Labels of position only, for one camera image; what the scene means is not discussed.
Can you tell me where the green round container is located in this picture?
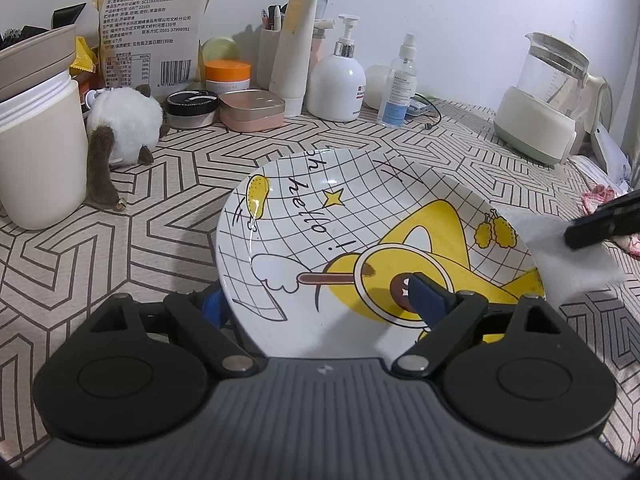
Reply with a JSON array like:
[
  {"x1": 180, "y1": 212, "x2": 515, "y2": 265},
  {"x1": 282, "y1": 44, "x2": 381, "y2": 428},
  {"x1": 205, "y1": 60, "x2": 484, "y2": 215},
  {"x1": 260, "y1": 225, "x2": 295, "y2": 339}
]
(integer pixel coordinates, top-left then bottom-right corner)
[{"x1": 202, "y1": 36, "x2": 240, "y2": 63}]

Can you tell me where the orange lid jar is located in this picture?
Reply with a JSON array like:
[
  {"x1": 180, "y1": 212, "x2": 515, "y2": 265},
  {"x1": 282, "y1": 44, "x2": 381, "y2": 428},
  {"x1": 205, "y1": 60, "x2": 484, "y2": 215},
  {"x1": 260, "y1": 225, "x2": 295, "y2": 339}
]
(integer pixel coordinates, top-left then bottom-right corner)
[{"x1": 205, "y1": 60, "x2": 252, "y2": 93}]

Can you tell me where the glass electric kettle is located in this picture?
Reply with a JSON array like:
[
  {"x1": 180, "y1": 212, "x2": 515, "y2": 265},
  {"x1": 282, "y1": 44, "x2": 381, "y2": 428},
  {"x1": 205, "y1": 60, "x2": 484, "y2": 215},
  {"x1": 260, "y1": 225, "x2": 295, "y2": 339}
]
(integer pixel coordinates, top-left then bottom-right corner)
[{"x1": 493, "y1": 32, "x2": 613, "y2": 166}]

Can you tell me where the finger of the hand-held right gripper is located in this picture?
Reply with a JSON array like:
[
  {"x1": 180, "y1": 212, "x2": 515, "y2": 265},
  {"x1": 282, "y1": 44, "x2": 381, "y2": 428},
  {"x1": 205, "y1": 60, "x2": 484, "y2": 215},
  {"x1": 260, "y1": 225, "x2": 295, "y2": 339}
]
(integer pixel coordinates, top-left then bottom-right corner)
[{"x1": 564, "y1": 192, "x2": 640, "y2": 250}]

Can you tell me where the white plastic bag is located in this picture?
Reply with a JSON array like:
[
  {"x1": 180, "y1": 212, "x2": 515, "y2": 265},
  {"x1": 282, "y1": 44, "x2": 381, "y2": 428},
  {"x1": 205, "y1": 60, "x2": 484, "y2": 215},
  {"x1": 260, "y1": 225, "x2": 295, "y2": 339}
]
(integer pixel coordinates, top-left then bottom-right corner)
[{"x1": 590, "y1": 125, "x2": 632, "y2": 188}]

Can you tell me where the black cable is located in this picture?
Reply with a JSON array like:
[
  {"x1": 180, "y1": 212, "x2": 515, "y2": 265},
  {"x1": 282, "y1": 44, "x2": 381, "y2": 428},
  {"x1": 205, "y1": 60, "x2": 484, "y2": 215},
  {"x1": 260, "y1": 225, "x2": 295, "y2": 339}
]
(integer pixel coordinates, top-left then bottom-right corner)
[{"x1": 415, "y1": 92, "x2": 443, "y2": 131}]

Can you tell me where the yellow cartoon ceramic plate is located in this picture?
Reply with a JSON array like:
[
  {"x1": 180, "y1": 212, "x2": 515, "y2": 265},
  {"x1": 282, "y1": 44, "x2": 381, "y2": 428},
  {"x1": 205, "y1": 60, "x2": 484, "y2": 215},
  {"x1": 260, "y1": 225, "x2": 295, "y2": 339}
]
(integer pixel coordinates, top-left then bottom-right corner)
[{"x1": 217, "y1": 149, "x2": 546, "y2": 361}]

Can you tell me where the white plastic cup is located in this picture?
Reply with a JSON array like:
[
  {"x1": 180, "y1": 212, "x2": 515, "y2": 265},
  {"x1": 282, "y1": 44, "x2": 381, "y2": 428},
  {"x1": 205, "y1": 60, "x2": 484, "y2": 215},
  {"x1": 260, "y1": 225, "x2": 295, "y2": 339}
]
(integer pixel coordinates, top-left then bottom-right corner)
[{"x1": 0, "y1": 72, "x2": 90, "y2": 231}]

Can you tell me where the geometric patterned tablecloth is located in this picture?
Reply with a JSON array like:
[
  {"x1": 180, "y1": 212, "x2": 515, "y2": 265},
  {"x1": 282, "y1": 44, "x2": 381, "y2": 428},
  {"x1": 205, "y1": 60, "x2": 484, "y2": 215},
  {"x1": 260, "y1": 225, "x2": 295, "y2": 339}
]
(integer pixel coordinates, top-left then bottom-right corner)
[{"x1": 0, "y1": 95, "x2": 640, "y2": 471}]

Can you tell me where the white pen holder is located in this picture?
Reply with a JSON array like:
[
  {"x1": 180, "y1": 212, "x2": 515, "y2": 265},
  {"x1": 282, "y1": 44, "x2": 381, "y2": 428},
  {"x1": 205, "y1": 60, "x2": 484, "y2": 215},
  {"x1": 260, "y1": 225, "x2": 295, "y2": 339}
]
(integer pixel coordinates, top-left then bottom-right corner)
[{"x1": 257, "y1": 26, "x2": 287, "y2": 92}]

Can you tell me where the clear spray bottle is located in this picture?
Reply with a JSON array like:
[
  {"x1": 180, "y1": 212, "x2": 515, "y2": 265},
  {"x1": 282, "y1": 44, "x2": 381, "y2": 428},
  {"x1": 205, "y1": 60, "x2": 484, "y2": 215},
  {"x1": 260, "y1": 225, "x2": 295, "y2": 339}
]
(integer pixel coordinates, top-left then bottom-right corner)
[{"x1": 378, "y1": 33, "x2": 418, "y2": 127}]

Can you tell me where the translucent white container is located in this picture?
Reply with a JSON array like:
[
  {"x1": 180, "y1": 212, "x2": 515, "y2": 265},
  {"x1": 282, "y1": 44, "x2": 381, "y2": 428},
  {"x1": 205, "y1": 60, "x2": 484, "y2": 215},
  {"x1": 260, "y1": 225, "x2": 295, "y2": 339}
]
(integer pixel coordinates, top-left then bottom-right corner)
[{"x1": 364, "y1": 65, "x2": 401, "y2": 108}]

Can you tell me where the black hair brush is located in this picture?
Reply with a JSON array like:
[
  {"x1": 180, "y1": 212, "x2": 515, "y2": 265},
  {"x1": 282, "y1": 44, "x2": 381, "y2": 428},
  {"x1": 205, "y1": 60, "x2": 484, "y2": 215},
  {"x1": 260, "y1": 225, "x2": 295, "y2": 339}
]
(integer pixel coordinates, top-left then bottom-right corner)
[{"x1": 0, "y1": 25, "x2": 51, "y2": 51}]

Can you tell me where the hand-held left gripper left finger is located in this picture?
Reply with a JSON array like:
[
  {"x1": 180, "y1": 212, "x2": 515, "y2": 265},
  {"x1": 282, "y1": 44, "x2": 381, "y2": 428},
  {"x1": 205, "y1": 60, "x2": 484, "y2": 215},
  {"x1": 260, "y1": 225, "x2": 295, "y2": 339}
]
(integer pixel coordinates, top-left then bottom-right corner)
[{"x1": 75, "y1": 285, "x2": 261, "y2": 377}]

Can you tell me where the black angular object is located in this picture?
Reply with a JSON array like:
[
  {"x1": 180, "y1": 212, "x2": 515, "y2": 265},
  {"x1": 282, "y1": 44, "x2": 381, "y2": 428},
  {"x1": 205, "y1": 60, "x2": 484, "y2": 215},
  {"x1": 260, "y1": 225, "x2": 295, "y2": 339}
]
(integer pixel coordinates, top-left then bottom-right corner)
[{"x1": 52, "y1": 3, "x2": 87, "y2": 28}]

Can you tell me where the white and brown plush toy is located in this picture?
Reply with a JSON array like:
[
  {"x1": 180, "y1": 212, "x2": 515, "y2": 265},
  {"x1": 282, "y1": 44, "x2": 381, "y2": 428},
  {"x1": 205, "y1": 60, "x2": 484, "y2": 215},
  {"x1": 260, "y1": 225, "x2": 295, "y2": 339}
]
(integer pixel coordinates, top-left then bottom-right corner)
[{"x1": 86, "y1": 85, "x2": 168, "y2": 211}]

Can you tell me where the white pump bottle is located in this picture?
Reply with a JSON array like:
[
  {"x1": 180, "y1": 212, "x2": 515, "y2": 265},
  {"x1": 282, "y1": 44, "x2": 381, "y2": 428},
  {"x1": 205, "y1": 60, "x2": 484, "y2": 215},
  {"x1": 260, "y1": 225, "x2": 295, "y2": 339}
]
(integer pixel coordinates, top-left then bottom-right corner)
[{"x1": 306, "y1": 14, "x2": 368, "y2": 122}]

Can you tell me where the white cosmetic tube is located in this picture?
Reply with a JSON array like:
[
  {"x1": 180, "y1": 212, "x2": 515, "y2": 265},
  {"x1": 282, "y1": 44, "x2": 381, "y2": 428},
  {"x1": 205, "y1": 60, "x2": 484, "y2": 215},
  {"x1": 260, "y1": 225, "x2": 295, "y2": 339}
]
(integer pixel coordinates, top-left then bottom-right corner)
[{"x1": 270, "y1": 0, "x2": 321, "y2": 117}]

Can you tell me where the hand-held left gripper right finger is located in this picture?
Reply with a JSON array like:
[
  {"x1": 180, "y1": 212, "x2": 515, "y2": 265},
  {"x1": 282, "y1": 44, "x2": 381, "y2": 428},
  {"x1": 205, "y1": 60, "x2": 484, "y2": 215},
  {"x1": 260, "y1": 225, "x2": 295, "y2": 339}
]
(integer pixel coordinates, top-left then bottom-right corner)
[{"x1": 392, "y1": 272, "x2": 576, "y2": 378}]

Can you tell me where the pink compact case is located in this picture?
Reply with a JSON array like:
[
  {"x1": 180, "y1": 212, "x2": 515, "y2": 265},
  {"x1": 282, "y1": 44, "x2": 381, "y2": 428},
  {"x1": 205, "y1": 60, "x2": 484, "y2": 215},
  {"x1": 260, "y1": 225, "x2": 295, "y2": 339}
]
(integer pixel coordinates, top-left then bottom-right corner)
[{"x1": 218, "y1": 89, "x2": 287, "y2": 133}]

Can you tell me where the large snack bag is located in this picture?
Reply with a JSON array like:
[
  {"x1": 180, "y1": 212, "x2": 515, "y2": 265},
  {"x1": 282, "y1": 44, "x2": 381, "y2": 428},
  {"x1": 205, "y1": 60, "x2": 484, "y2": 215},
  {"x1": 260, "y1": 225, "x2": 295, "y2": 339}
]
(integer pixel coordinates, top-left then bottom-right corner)
[{"x1": 90, "y1": 0, "x2": 226, "y2": 93}]

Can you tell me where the white paper towel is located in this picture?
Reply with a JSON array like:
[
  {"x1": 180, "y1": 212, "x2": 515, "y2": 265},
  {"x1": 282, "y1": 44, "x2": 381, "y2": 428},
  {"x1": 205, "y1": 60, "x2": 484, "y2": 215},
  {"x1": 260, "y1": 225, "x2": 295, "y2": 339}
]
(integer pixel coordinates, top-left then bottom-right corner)
[{"x1": 504, "y1": 209, "x2": 627, "y2": 307}]

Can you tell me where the pink patterned cloth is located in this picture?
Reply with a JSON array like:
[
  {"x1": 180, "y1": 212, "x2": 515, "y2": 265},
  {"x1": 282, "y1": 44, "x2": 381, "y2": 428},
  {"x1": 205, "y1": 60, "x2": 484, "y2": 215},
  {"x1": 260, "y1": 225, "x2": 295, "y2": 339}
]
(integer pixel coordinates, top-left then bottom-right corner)
[{"x1": 581, "y1": 184, "x2": 640, "y2": 261}]

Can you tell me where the beige lid with loop strap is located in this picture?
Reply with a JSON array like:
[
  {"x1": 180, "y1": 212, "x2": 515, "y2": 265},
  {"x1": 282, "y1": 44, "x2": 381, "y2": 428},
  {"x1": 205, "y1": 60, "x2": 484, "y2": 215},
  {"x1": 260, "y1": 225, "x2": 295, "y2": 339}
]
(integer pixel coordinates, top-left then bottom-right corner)
[{"x1": 0, "y1": 24, "x2": 78, "y2": 103}]

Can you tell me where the yellow snack packet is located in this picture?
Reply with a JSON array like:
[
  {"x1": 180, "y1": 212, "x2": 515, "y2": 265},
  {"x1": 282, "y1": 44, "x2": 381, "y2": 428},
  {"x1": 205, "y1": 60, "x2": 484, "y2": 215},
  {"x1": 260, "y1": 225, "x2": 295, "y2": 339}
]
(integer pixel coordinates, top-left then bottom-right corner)
[{"x1": 75, "y1": 36, "x2": 99, "y2": 79}]

